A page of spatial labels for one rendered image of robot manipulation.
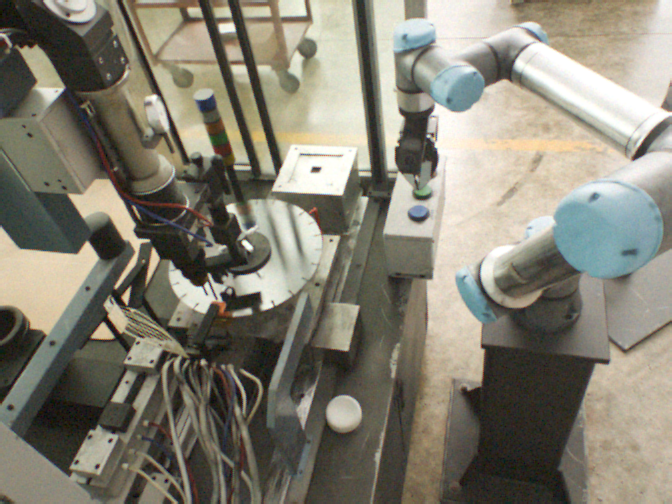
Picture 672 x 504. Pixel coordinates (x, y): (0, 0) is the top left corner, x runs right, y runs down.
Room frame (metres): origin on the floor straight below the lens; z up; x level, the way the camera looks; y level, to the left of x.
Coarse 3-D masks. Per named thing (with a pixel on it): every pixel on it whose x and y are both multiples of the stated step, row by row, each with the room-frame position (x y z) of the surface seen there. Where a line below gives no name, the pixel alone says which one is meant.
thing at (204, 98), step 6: (198, 90) 1.18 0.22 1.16; (204, 90) 1.17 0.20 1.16; (210, 90) 1.17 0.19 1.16; (198, 96) 1.15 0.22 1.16; (204, 96) 1.15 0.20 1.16; (210, 96) 1.14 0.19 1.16; (198, 102) 1.14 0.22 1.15; (204, 102) 1.14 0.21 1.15; (210, 102) 1.14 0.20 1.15; (216, 102) 1.16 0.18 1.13; (198, 108) 1.15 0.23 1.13; (204, 108) 1.14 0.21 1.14; (210, 108) 1.14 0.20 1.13
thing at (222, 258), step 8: (232, 248) 0.77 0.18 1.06; (216, 256) 0.79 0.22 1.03; (224, 256) 0.78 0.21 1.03; (232, 256) 0.77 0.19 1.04; (240, 256) 0.77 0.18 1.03; (208, 264) 0.77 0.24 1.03; (216, 264) 0.77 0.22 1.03; (224, 264) 0.77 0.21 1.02; (232, 264) 0.77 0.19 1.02; (240, 264) 0.77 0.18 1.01; (208, 272) 0.76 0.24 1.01; (216, 272) 0.76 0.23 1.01; (224, 272) 0.78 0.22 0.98; (216, 280) 0.77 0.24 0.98
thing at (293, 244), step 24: (240, 216) 0.97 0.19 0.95; (264, 216) 0.95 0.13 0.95; (288, 216) 0.94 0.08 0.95; (288, 240) 0.86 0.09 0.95; (312, 240) 0.85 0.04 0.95; (264, 264) 0.81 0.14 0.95; (288, 264) 0.80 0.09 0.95; (192, 288) 0.79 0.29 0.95; (216, 288) 0.77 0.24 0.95; (240, 288) 0.76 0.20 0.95; (264, 288) 0.75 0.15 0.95; (288, 288) 0.73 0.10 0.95; (240, 312) 0.70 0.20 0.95
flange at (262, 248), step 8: (256, 232) 0.90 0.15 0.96; (248, 240) 0.86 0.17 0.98; (256, 240) 0.87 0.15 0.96; (264, 240) 0.87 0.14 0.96; (256, 248) 0.85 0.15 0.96; (264, 248) 0.85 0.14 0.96; (248, 256) 0.83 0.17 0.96; (256, 256) 0.83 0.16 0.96; (264, 256) 0.82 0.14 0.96; (248, 264) 0.81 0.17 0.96; (256, 264) 0.81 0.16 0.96; (240, 272) 0.80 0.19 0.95
